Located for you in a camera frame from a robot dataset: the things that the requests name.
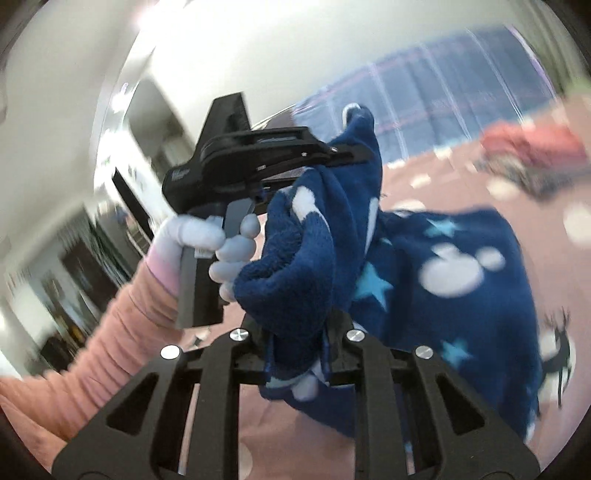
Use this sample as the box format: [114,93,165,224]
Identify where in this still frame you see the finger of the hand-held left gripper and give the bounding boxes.
[329,141,373,164]

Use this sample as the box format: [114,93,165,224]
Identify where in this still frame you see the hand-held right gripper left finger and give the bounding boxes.
[52,316,269,480]

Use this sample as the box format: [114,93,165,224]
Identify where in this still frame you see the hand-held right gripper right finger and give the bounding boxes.
[325,314,540,480]

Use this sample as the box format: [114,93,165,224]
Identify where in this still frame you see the navy star print fleece garment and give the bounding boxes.
[233,104,543,441]

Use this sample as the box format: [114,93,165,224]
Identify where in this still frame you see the person's left forearm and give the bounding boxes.
[0,263,182,446]

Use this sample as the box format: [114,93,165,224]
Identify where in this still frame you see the person's left hand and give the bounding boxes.
[145,214,262,304]

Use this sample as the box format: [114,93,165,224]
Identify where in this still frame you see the blue plaid quilt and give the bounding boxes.
[295,25,570,163]

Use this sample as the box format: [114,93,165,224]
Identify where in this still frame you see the coral folded garment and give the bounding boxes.
[480,124,591,172]

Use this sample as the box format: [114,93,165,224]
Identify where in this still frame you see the dark shelf unit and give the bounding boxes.
[39,208,154,371]

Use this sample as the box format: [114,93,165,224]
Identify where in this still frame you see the deer print cloth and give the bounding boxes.
[538,307,581,409]

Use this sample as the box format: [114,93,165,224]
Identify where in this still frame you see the pink polka dot bedsheet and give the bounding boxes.
[182,111,591,480]

